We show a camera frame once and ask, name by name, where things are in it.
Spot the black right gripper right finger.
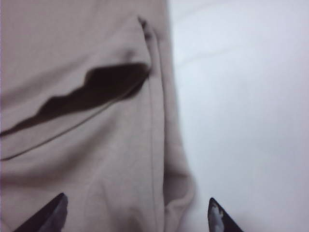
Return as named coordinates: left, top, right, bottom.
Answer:
left=208, top=197, right=242, bottom=232

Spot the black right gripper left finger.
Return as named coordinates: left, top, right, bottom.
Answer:
left=13, top=192, right=69, bottom=232

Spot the beige T-shirt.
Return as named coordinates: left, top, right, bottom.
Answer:
left=0, top=0, right=199, bottom=232

